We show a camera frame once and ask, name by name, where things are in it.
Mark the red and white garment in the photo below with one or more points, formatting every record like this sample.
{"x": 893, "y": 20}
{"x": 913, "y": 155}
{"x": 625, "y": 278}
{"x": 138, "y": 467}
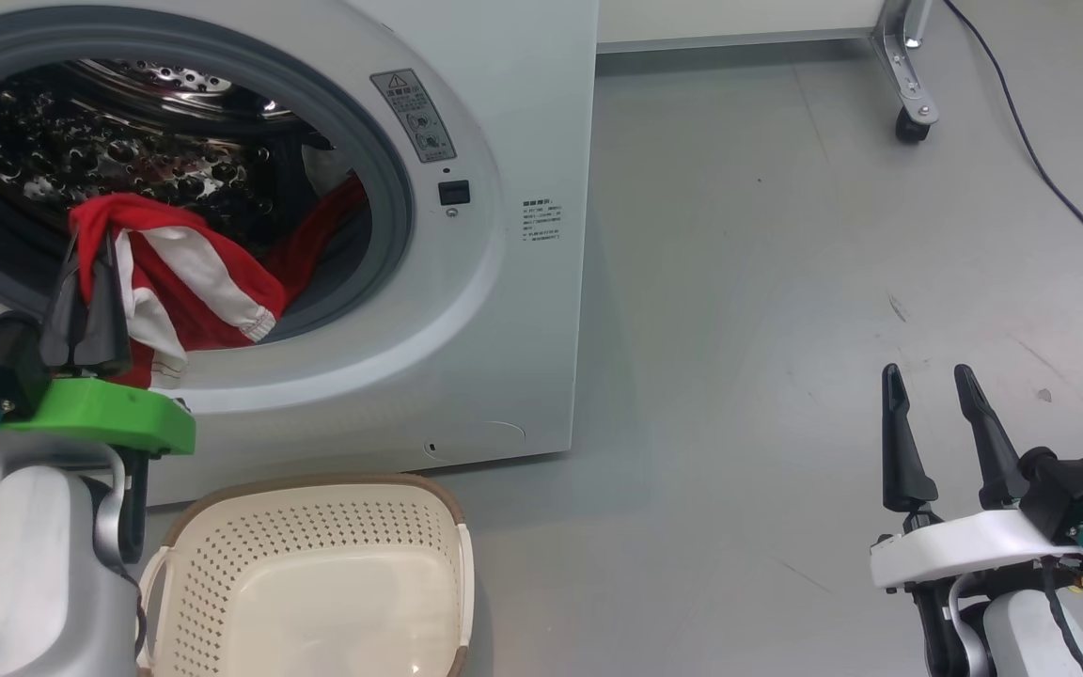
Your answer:
{"x": 203, "y": 273}

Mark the cream perforated laundry basket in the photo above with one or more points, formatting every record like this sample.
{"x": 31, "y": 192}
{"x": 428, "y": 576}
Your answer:
{"x": 316, "y": 602}

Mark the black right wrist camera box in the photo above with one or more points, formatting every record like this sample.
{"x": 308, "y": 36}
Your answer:
{"x": 1077, "y": 494}

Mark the white cabinet panel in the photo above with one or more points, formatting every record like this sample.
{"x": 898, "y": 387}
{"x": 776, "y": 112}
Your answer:
{"x": 739, "y": 19}

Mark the metal frame leg with caster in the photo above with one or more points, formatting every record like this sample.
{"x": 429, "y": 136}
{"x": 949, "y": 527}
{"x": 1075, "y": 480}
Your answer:
{"x": 908, "y": 75}

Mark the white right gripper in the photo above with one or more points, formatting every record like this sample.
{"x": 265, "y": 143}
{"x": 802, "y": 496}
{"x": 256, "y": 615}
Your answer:
{"x": 955, "y": 545}

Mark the grey warning label sticker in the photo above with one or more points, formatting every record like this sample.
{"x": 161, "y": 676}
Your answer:
{"x": 415, "y": 118}

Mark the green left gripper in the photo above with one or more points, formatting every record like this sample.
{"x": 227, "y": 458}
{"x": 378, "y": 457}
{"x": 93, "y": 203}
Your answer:
{"x": 109, "y": 414}

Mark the white front-load washing machine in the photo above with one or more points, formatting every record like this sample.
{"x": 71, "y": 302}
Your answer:
{"x": 504, "y": 329}

